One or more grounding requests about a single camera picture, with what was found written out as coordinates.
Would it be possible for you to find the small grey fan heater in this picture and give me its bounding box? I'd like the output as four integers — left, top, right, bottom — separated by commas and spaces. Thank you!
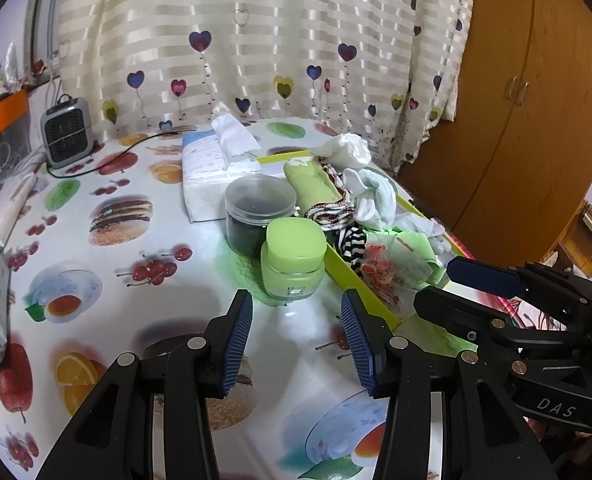
40, 94, 96, 170

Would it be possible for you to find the dark jar clear lid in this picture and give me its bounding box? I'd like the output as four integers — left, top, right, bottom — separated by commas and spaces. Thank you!
224, 175, 297, 259

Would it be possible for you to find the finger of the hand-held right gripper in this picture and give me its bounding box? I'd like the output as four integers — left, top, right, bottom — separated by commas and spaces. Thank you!
413, 285, 523, 357
446, 256, 592, 332

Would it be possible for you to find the white cloth roll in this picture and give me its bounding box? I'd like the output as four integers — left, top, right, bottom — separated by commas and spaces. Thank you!
310, 134, 372, 170

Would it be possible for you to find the clear orange print snack packet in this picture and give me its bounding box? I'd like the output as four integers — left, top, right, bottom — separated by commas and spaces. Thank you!
360, 242, 403, 307

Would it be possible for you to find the white rolled sheet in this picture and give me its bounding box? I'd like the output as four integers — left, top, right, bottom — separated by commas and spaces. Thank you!
0, 172, 38, 247

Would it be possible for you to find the heart print striped curtain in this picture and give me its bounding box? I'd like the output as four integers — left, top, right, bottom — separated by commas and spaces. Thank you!
56, 0, 477, 172

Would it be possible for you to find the white mint sock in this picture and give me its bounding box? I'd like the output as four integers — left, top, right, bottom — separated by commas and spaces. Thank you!
343, 167, 399, 229

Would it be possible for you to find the black power cable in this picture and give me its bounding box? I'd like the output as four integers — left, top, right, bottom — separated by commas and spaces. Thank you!
48, 129, 198, 179

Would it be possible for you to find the blue white tissue pack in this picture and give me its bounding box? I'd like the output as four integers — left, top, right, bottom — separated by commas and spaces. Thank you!
182, 114, 265, 224

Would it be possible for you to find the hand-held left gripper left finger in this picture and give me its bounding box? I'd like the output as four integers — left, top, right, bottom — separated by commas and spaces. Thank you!
36, 288, 254, 480

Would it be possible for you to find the assorted clutter pile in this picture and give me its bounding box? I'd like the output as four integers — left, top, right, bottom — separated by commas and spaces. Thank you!
0, 42, 53, 107

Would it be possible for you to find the green cloth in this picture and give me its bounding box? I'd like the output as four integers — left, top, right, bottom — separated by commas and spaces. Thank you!
376, 230, 443, 289

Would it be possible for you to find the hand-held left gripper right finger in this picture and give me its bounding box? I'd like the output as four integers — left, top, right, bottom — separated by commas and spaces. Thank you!
340, 290, 559, 480

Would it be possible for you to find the orange lid storage box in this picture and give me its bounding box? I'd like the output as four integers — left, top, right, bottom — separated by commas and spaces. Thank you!
0, 90, 32, 162

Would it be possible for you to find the green jar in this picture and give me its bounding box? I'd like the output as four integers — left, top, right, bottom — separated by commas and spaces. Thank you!
260, 217, 328, 307

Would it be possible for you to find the black white striped sock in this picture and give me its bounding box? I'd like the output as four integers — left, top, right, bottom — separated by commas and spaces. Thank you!
333, 225, 368, 272

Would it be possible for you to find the wooden wardrobe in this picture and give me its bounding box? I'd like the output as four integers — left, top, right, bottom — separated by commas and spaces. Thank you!
398, 0, 592, 267

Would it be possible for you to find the green towel braided trim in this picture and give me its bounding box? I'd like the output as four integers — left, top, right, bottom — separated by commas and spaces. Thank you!
283, 157, 358, 224

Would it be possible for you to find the white tray green rim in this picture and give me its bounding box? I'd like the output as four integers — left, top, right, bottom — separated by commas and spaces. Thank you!
256, 149, 478, 332

